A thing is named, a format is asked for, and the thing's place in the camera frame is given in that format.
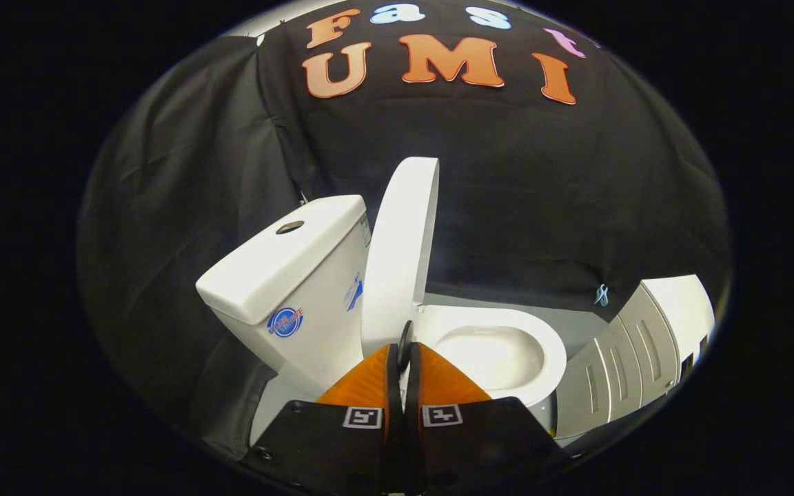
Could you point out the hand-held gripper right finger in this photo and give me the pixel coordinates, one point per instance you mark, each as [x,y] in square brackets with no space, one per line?
[412,393]

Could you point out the grey white panelled cabinet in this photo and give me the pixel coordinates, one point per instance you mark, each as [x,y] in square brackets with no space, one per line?
[631,358]

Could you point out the chrome flush button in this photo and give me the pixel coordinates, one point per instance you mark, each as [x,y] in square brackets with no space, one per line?
[290,227]

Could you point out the white toilet tank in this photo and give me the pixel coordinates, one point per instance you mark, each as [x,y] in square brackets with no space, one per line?
[314,289]

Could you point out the black backdrop cloth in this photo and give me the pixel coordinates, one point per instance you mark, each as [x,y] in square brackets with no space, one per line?
[542,193]

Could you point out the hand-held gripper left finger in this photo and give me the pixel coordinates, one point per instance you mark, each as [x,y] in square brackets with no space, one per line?
[393,386]

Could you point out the white toilet bowl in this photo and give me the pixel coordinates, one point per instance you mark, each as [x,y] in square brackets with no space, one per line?
[507,331]

